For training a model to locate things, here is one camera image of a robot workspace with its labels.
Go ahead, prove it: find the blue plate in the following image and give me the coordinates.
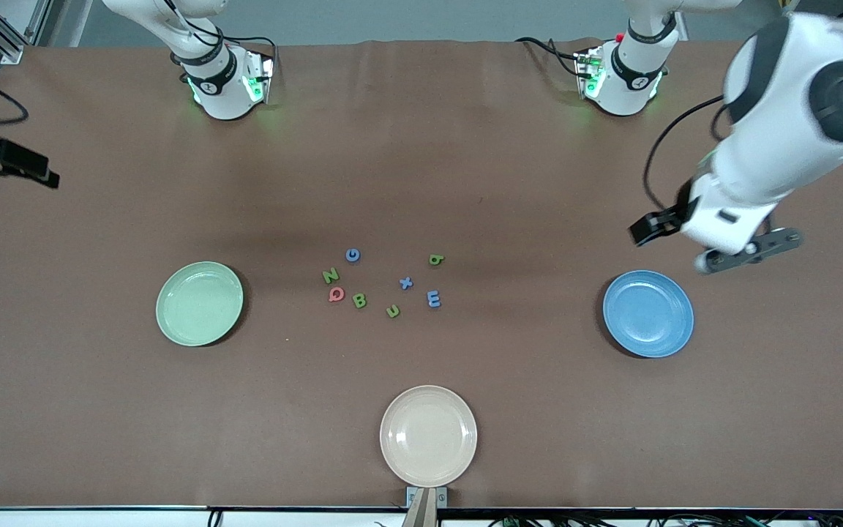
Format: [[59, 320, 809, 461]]
[[602, 270, 694, 359]]

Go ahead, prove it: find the green plate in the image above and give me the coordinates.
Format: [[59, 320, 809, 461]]
[[155, 261, 244, 347]]

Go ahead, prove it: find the brown table mat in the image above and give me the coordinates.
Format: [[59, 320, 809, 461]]
[[0, 38, 843, 511]]

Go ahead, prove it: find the beige plate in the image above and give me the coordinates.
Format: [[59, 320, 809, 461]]
[[380, 385, 478, 488]]

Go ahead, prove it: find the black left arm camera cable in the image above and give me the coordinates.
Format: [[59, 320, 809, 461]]
[[645, 95, 726, 213]]

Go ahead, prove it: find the black left arm base cable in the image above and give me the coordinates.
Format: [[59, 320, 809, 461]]
[[515, 37, 585, 78]]

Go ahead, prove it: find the black arm base cable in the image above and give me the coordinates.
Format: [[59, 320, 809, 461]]
[[515, 37, 585, 78], [225, 37, 277, 67]]

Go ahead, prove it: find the black right arm base cable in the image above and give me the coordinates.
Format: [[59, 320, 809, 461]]
[[225, 37, 277, 67]]

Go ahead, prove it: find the grey mount bracket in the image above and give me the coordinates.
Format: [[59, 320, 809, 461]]
[[405, 486, 449, 509]]

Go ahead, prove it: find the beige camera pole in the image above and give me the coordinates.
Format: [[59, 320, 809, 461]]
[[401, 489, 438, 527]]

